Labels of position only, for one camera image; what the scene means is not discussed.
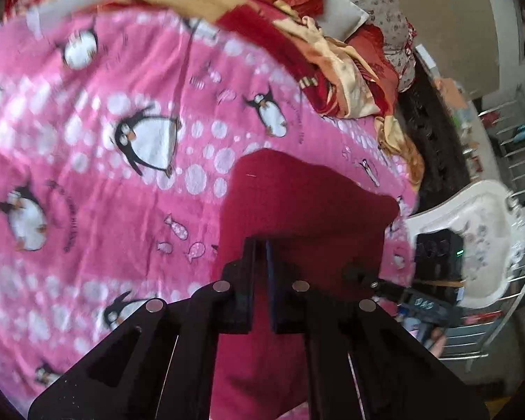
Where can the metal rack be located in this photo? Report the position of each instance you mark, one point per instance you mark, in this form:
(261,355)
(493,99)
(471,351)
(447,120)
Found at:
(514,157)

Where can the pink penguin blanket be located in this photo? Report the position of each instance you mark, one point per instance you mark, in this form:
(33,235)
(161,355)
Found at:
(92,175)

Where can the white ornate chair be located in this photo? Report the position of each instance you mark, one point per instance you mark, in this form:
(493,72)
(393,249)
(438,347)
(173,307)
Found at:
(477,227)

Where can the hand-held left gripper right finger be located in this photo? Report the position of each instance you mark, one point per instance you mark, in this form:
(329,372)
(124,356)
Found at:
(282,306)

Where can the plain grey pillow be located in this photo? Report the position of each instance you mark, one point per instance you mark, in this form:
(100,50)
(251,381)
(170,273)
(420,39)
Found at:
(343,15)

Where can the red gold satin quilt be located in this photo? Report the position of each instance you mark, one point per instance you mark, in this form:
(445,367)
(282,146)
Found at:
(341,74)

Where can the maroon garment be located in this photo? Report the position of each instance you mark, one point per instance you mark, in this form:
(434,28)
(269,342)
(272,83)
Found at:
(306,201)

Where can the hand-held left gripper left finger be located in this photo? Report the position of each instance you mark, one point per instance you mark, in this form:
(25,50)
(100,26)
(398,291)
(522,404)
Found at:
(240,297)

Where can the dark wooden bed frame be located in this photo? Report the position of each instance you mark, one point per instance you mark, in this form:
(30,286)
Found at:
(433,140)

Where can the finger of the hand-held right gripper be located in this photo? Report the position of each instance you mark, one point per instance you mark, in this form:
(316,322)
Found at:
(367,281)

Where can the black box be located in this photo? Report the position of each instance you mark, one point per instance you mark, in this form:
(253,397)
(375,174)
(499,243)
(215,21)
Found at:
(437,258)

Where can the person's right hand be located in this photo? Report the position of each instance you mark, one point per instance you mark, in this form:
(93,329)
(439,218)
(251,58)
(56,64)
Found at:
(435,342)

